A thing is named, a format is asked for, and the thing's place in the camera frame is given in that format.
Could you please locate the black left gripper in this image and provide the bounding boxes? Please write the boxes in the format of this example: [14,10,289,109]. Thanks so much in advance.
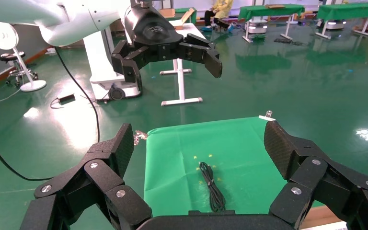
[111,4,223,88]

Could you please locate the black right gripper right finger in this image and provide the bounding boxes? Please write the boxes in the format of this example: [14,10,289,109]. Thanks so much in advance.
[263,120,368,230]

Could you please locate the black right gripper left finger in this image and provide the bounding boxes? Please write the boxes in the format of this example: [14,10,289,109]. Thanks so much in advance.
[34,123,153,230]

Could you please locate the black data cable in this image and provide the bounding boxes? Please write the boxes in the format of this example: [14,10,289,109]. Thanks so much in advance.
[198,161,227,213]

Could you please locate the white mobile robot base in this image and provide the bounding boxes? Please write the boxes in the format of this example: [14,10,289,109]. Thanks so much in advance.
[325,19,346,31]
[247,17,269,35]

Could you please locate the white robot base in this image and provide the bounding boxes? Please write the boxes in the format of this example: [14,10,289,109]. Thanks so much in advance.
[83,27,142,102]

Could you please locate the open cardboard box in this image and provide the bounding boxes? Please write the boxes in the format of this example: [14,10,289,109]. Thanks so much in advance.
[159,7,196,31]

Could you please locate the white table with legs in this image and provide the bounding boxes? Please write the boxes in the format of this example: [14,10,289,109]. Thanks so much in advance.
[160,23,207,107]

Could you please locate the metal cloth clamp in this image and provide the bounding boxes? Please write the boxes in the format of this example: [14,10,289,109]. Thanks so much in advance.
[133,130,149,146]
[258,110,276,122]

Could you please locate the person in yellow jacket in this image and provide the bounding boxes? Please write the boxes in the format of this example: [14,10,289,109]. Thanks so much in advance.
[200,0,235,33]

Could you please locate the green table cloth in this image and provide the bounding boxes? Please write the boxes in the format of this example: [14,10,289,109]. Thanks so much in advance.
[143,116,325,218]

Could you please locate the black power adapter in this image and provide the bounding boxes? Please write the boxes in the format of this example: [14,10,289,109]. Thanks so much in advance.
[50,93,76,109]

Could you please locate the green covered table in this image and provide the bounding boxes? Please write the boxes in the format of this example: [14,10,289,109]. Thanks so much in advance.
[315,2,368,40]
[238,3,306,44]

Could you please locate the black items on floor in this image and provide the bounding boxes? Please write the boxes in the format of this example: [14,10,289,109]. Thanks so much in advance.
[273,38,306,46]

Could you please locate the black swivel stool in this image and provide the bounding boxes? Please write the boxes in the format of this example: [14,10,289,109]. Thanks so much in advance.
[0,50,39,87]

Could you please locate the white round floor stand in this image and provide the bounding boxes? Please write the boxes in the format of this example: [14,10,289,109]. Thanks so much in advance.
[0,21,47,92]

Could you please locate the black floor cable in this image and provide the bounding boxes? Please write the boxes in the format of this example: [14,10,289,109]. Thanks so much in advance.
[0,46,101,182]

